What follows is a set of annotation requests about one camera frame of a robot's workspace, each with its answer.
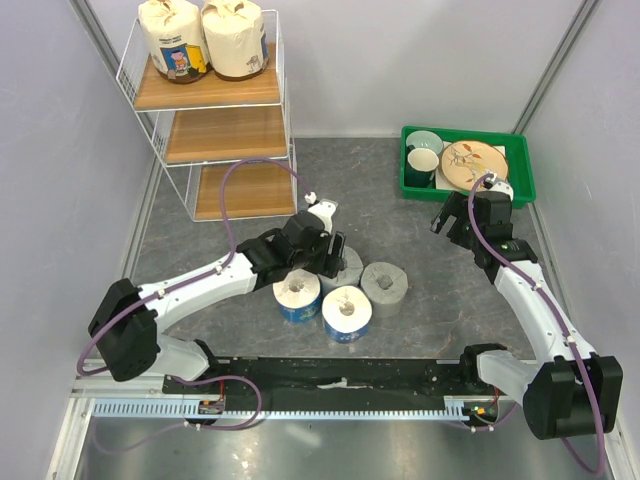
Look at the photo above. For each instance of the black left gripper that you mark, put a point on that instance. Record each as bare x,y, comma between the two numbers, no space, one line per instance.
331,267

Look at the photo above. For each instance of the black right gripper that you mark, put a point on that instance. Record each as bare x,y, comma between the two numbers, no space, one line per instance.
457,205

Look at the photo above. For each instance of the beige paper roll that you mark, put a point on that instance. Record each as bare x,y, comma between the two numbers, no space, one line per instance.
175,39
236,38

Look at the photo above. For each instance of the green plastic tray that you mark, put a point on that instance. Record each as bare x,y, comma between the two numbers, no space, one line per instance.
466,156

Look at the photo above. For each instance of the dark green white cup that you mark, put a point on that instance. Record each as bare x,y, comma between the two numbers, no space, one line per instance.
420,167

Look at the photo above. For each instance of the white wire three-tier shelf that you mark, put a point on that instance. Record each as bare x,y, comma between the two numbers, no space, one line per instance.
225,146

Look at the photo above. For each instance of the orange floral plate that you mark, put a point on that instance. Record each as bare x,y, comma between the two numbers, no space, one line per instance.
470,160

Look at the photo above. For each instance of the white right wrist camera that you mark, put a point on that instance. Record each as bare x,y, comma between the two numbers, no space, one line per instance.
493,183

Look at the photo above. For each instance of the grey slotted cable duct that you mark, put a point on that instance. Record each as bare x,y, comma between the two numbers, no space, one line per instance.
178,408

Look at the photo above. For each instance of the grey paper roll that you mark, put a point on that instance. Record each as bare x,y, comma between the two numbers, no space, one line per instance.
386,286
349,275

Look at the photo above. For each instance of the light green bowl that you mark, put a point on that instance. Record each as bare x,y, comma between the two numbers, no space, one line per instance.
424,139

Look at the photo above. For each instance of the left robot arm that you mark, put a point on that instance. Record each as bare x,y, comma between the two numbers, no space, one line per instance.
128,328

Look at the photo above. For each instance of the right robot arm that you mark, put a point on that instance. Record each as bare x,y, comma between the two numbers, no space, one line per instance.
570,390

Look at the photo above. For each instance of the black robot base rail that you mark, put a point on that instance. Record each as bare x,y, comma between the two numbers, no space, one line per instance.
355,382

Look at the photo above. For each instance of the white blue paper roll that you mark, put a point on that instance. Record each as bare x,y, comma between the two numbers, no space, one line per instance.
298,296
346,314

